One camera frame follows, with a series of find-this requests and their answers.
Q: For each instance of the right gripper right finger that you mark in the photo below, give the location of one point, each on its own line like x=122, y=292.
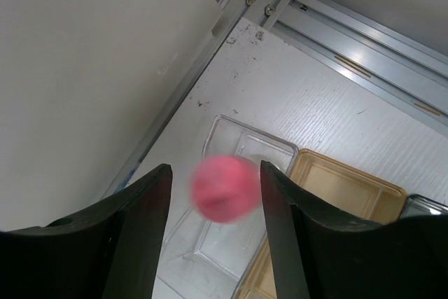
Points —
x=320, y=251

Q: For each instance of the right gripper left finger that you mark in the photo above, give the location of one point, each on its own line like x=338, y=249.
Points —
x=110, y=249

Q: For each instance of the pink cap lead tube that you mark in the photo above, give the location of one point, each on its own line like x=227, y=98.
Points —
x=225, y=188

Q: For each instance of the amber plastic tray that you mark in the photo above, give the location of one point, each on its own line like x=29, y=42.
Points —
x=340, y=185

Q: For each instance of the clear plastic tray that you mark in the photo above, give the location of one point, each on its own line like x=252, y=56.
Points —
x=203, y=259

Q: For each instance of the grey plastic tray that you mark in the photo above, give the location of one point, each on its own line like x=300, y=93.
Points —
x=419, y=206

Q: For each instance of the aluminium rail frame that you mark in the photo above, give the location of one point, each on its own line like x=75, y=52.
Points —
x=324, y=78

